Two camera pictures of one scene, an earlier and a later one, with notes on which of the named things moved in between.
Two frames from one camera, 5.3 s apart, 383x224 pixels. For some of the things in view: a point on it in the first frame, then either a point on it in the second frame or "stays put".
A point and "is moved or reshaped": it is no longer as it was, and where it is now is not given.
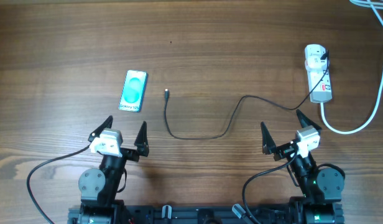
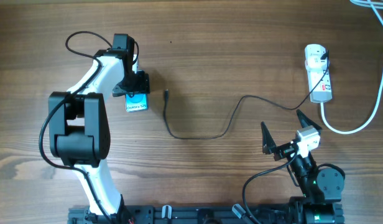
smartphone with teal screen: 133,91 is moved or reshaped
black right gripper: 270,146 stays put
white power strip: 319,83 stays put
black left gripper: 140,142 -> 143,86
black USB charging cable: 252,96 stays put
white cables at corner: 380,4 stays put
